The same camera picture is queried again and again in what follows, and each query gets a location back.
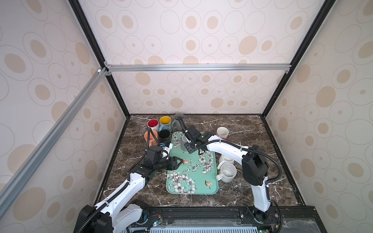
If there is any mint green floral tray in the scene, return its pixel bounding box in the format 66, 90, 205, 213
166, 132, 219, 195

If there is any black mug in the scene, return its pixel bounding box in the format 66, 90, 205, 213
158, 130, 172, 147

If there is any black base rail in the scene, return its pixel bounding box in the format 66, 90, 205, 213
75, 205, 327, 233

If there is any cream mug orange handle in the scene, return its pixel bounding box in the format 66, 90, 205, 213
144, 129, 159, 147

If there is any small light grey mug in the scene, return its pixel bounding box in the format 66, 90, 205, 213
180, 136, 188, 152

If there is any white mug red inside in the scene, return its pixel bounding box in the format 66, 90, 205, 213
147, 119, 160, 133

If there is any blue butterfly mug yellow inside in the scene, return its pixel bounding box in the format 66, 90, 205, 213
159, 116, 173, 133

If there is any tall dark grey mug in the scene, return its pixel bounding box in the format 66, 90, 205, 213
172, 113, 185, 132

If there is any black frame post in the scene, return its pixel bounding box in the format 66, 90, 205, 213
261, 0, 336, 119
68, 0, 131, 118

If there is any cream beige mug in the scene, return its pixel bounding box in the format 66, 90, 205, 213
216, 163, 237, 183

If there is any pale pink mug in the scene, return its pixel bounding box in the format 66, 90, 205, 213
216, 127, 229, 139

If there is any horizontal aluminium frame bar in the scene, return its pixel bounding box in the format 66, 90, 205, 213
107, 64, 291, 72

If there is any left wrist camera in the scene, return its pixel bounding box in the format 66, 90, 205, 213
162, 144, 173, 159

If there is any left black frame post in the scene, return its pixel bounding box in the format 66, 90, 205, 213
68, 0, 131, 118

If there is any right black frame post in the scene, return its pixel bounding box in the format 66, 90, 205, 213
261, 0, 336, 119

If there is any large white mug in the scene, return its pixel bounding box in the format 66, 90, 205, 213
217, 155, 235, 170

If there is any left diagonal aluminium bar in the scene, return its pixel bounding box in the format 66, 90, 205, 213
1, 67, 108, 218

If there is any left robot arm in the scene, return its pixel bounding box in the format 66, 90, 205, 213
74, 128, 183, 233

